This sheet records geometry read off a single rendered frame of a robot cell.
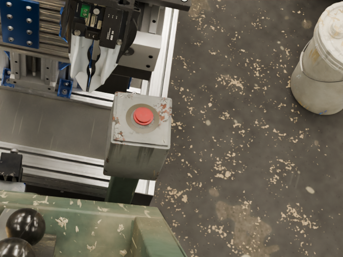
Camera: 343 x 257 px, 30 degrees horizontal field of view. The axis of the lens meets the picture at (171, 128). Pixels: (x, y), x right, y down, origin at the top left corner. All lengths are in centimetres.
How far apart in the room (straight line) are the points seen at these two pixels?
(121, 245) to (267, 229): 112
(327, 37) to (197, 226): 79
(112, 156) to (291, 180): 119
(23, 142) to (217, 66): 88
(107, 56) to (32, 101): 136
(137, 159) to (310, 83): 125
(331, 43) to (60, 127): 97
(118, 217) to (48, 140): 86
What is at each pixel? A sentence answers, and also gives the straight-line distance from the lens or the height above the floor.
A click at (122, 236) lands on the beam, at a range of 123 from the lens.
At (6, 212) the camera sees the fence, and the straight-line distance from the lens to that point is 119.
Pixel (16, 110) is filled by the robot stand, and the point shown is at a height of 21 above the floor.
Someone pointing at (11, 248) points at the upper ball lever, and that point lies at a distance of 51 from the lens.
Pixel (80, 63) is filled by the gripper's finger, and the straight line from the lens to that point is 79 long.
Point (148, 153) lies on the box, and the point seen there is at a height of 90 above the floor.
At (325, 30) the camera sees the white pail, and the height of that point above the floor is 35.
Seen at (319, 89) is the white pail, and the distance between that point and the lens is 243.
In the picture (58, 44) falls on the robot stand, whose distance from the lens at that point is 157.
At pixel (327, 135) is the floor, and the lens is 253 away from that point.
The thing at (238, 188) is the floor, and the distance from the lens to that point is 231.
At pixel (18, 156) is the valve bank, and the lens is 141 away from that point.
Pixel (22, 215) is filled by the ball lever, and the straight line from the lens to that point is 63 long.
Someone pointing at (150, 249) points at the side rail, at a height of 112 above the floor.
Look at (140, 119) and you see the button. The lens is 126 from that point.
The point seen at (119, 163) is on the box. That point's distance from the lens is 134.
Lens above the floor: 205
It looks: 61 degrees down
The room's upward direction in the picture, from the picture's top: 22 degrees clockwise
